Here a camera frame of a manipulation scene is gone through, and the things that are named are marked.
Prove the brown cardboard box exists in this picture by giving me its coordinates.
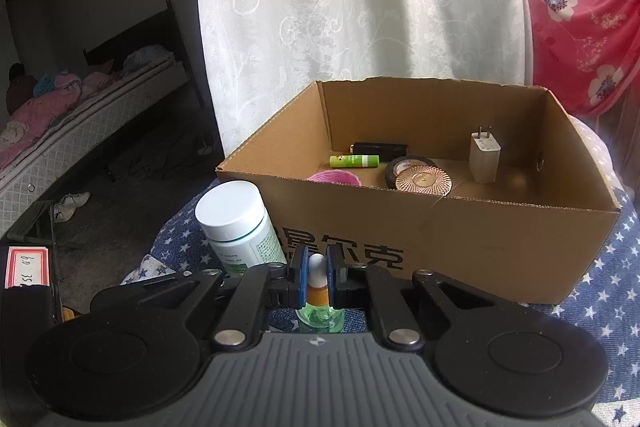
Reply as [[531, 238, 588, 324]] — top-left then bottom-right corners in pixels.
[[216, 77, 622, 305]]

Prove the pink bedding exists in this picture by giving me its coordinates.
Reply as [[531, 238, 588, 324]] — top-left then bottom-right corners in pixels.
[[0, 62, 118, 155]]

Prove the black cylinder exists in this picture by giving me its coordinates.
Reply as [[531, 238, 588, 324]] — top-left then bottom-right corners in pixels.
[[350, 142, 411, 156]]

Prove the pink floral cloth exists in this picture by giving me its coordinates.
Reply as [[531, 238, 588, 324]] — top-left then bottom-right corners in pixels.
[[501, 0, 640, 118]]

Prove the white patterned curtain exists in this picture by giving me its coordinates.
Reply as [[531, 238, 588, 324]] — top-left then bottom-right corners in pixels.
[[189, 0, 533, 158]]

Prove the white mattress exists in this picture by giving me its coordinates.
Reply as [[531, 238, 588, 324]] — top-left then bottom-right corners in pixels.
[[0, 57, 191, 238]]

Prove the dark maroon cloth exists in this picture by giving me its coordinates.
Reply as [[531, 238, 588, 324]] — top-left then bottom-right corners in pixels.
[[7, 63, 39, 114]]

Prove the white medicine bottle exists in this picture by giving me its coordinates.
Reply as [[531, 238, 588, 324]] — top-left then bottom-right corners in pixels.
[[195, 181, 288, 278]]

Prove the dark bed frame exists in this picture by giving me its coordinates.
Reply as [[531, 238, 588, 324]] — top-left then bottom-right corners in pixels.
[[82, 0, 206, 182]]

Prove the blue star-print blanket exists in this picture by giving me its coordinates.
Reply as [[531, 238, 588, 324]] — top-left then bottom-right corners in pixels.
[[120, 112, 640, 427]]

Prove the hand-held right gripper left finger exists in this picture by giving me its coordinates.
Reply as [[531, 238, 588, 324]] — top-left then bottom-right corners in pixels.
[[92, 246, 311, 348]]

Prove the pair of white shoes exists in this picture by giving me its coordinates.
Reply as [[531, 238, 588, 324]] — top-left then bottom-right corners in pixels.
[[52, 192, 92, 224]]

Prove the dark box with red-bordered label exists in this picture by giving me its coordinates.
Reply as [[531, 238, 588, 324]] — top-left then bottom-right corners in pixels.
[[0, 244, 63, 333]]

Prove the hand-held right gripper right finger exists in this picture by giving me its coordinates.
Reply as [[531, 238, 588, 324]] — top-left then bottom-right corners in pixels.
[[325, 247, 506, 349]]

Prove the green dropper bottle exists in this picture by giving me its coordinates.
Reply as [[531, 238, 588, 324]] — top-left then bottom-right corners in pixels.
[[295, 254, 346, 334]]

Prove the green lip balm tube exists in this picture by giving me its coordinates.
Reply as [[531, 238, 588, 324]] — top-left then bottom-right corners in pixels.
[[329, 153, 381, 168]]

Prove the light blue cloth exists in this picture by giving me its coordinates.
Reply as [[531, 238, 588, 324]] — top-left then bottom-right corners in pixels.
[[122, 46, 173, 74]]

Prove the black cable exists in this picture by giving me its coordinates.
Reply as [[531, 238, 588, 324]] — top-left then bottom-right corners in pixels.
[[127, 132, 221, 182]]

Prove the white charger plug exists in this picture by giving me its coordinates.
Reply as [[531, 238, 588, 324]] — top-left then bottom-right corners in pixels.
[[468, 124, 502, 184]]

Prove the dark jar with rose-gold lid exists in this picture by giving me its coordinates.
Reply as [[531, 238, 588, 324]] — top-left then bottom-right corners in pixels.
[[394, 164, 453, 196]]

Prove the black tape roll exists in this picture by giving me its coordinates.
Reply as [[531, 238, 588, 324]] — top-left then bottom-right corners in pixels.
[[385, 155, 438, 188]]

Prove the dark folding stool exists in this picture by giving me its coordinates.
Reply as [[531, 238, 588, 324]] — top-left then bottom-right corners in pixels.
[[7, 201, 86, 253]]

